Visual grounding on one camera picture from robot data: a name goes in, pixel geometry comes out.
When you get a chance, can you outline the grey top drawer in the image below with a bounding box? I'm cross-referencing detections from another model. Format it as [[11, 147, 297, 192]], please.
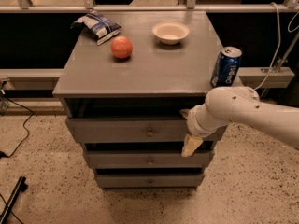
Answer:
[[64, 115, 232, 144]]

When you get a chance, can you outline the grey drawer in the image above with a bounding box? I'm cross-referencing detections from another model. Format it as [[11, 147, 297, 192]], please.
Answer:
[[95, 173, 204, 189], [64, 115, 232, 144], [83, 150, 214, 169]]

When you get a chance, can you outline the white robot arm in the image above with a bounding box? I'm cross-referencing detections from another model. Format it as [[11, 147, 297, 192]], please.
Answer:
[[180, 86, 299, 157]]

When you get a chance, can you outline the grey bottom drawer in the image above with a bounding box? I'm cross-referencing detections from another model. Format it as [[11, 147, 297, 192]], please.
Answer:
[[95, 173, 204, 189]]

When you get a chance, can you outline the grey wooden drawer cabinet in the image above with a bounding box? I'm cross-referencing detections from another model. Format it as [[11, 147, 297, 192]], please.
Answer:
[[53, 10, 224, 176]]

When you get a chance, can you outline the grey middle drawer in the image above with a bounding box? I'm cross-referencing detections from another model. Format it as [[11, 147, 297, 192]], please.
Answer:
[[83, 150, 214, 169]]

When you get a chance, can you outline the blue Pepsi can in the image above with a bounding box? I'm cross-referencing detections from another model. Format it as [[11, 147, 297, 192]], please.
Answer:
[[210, 47, 242, 87]]

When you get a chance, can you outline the white paper bowl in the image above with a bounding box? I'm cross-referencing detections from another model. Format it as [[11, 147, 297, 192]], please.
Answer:
[[152, 21, 190, 45]]

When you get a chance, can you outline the orange round fruit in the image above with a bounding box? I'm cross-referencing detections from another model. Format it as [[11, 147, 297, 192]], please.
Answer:
[[110, 36, 133, 59]]

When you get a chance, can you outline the blue white chip bag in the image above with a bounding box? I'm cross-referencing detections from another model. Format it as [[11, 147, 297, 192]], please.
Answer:
[[71, 10, 121, 45]]

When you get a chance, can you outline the black bar on floor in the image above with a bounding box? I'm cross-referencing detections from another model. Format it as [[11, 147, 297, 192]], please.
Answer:
[[0, 176, 28, 224]]

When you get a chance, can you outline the white cable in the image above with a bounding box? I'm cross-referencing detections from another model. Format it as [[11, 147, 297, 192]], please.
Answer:
[[253, 2, 299, 91]]

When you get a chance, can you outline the black floor cable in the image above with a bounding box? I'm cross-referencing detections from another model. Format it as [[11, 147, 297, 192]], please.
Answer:
[[0, 89, 35, 159]]

